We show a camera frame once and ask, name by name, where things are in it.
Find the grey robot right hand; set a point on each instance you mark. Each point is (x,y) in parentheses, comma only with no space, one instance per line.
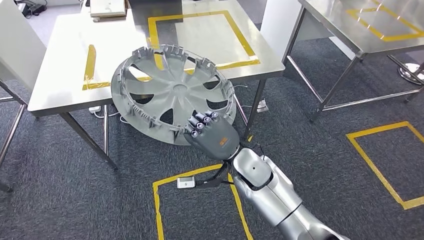
(215,139)

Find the grey plastic wheel hubcap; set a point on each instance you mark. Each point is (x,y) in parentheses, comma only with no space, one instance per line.
(172,96)

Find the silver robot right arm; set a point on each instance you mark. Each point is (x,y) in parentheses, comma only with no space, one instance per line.
(271,195)

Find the steel workbench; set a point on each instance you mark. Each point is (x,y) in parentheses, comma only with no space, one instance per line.
(66,66)
(331,20)

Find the floor power socket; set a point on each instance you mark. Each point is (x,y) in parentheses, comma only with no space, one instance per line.
(95,109)
(262,106)

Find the yellow table tape square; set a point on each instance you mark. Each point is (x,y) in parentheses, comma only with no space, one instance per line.
(89,66)
(238,36)
(374,31)

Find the white partition panel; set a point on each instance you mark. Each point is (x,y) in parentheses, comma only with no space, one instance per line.
(278,26)
(16,43)

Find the white flat box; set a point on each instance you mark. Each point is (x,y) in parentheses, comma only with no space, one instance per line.
(107,7)

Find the chrome chair base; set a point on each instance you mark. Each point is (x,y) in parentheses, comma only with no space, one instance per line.
(410,73)

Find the black power adapters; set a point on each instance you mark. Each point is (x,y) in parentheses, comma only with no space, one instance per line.
(33,8)

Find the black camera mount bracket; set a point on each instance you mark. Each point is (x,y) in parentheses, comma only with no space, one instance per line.
(215,180)

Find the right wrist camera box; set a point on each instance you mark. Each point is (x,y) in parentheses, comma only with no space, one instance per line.
(186,182)

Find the steel table frame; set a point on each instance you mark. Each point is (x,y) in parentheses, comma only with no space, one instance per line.
(13,126)

